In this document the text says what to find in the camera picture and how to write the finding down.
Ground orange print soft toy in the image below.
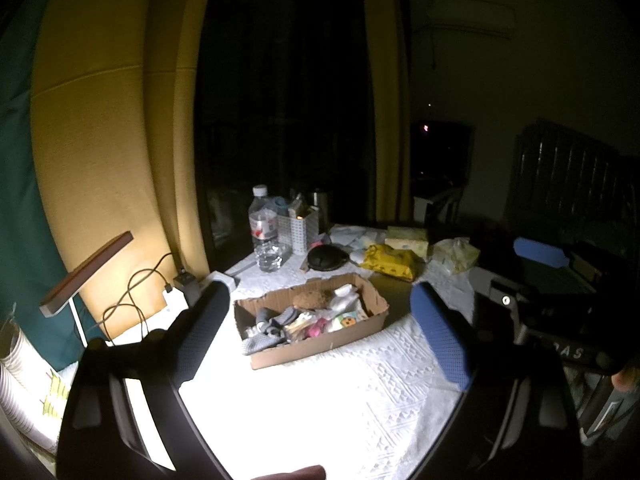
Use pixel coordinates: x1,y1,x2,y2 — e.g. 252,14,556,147
327,311,371,333

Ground white soft packs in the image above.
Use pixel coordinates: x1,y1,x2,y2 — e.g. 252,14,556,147
329,224,387,263

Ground white phone charger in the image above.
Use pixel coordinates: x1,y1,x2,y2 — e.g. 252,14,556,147
161,285,191,312

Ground crumpled pale plastic bag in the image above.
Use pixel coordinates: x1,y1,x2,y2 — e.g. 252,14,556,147
430,237,482,276

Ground steel thermos flask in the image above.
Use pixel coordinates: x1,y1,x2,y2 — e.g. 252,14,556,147
311,189,331,233

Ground brown plush toy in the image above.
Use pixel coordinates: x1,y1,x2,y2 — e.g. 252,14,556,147
292,290,331,311

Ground white perforated basket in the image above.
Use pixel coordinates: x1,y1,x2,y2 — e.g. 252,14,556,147
277,207,321,256

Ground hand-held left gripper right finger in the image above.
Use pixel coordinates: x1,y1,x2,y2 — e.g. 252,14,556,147
410,281,583,480

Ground clear plastic water bottle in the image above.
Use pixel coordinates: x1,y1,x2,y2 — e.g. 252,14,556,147
248,185,285,274

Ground dark power adapter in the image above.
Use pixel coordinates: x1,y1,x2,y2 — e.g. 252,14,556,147
172,269,200,297

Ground black charging cable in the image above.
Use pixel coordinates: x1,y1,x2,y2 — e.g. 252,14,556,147
86,252,176,346

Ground person's left hand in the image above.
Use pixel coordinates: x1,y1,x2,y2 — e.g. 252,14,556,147
239,464,327,480

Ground white bag with green print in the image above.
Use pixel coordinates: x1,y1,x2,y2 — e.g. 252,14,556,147
0,305,81,456

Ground yellow wet wipes packet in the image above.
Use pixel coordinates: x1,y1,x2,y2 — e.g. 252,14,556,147
361,244,426,282

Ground cream tissue pack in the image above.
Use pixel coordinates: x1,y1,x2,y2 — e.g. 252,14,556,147
384,226,431,260

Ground dark television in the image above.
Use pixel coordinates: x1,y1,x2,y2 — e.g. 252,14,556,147
411,119,476,186

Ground small white box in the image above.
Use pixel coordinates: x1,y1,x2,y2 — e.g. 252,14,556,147
207,270,241,293

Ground clear bag of cotton swabs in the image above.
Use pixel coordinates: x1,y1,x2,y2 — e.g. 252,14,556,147
284,316,321,343

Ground grey socks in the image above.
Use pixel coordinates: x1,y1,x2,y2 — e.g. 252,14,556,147
241,306,300,356

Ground person's right hand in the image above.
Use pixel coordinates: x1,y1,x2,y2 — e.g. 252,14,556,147
612,365,640,395

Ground brown cardboard box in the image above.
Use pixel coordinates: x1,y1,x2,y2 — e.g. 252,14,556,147
233,272,391,371

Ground narrow yellow curtain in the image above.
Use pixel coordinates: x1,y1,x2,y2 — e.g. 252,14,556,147
359,0,412,226

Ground wooden desk lamp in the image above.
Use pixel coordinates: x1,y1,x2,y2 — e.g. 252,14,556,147
39,231,135,348

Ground dark slatted chair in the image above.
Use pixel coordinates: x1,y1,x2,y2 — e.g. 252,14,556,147
507,119,640,241

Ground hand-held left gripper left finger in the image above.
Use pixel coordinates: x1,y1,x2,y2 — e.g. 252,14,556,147
56,281,232,480

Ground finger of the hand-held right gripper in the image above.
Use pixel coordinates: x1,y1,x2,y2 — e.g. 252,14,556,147
514,236,603,288
472,266,536,346

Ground teal cloth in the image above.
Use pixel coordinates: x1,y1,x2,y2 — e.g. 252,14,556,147
0,0,83,372

